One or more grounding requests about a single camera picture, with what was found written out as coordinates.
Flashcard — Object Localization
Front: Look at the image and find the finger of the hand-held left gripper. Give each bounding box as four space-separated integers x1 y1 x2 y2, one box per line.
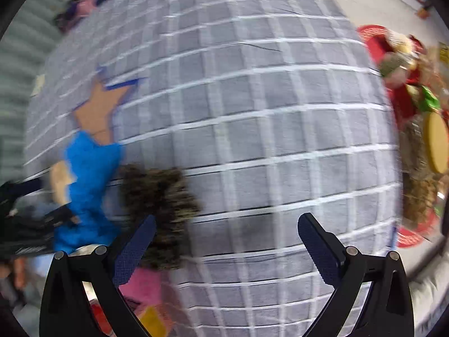
35 204 76 230
0 176 44 201

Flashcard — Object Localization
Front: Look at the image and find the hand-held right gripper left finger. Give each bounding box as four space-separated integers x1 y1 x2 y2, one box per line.
39 214 157 337

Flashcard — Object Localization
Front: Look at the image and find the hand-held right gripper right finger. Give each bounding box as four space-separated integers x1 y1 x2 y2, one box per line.
297 213 415 337

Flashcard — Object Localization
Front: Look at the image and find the pink foam sponge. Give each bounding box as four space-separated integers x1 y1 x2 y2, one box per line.
118 266 178 325

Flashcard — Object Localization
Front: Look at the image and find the blue crinkled cloth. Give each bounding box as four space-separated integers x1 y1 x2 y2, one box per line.
52 130 125 255

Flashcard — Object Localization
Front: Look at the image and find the leopard print scrunchie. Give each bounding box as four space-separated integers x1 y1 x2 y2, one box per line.
117 164 202 272

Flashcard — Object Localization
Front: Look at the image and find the red box with yellow top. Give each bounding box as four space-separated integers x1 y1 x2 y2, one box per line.
139 305 168 337

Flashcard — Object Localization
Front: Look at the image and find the white cushion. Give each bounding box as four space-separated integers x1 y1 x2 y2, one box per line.
410 261 449 337

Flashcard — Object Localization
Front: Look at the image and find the grey checked tablecloth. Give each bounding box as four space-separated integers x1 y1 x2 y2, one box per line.
23 0 402 337

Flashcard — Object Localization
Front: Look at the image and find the yellow round disc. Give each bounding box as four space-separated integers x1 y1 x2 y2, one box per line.
422 112 449 175

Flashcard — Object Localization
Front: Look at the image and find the green wrapper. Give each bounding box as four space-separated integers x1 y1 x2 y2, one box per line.
420 86 441 112

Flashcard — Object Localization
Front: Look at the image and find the pink and purple toy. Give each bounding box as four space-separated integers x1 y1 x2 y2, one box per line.
52 0 114 34

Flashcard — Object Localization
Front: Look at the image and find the red and white plush toy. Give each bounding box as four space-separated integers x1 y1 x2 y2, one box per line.
379 30 427 88

